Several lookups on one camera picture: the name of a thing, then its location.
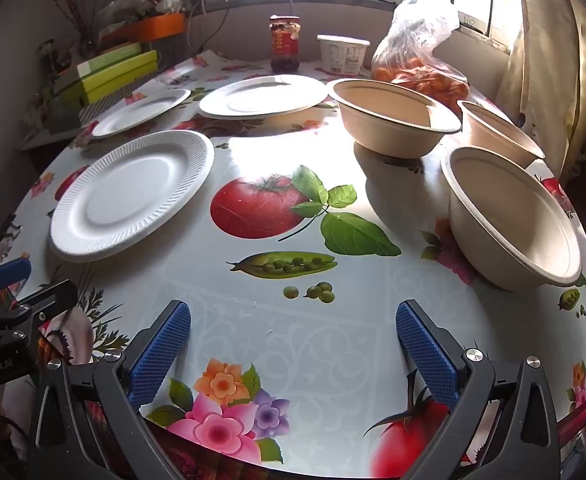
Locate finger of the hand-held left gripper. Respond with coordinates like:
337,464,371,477
3,279,80,326
0,256,32,311

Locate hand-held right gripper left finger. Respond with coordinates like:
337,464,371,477
28,300,194,480

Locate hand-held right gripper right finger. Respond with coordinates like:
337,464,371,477
395,299,561,480

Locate white foam plate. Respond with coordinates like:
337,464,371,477
91,89,192,139
49,130,216,264
198,74,328,121

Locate beige paper bowl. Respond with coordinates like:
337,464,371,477
327,78,462,160
441,146,584,292
457,100,546,170

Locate printed vegetable tablecloth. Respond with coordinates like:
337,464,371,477
0,50,586,480

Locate striped box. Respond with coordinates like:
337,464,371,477
48,85,141,133

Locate bright yellow-green box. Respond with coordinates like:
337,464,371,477
80,50,158,109

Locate olive green box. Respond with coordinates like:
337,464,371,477
75,42,144,75

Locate dried branches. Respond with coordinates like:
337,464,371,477
48,0,104,46

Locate plastic bag of oranges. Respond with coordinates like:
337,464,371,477
371,0,470,106

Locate cream patterned curtain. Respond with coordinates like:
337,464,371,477
495,0,586,181

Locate white plastic bag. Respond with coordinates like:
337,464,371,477
98,0,156,31

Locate white plastic tub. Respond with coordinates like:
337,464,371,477
317,34,370,74

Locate glass jar of chili sauce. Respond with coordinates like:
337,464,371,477
269,14,302,74

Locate black cable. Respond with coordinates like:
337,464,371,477
190,2,231,58

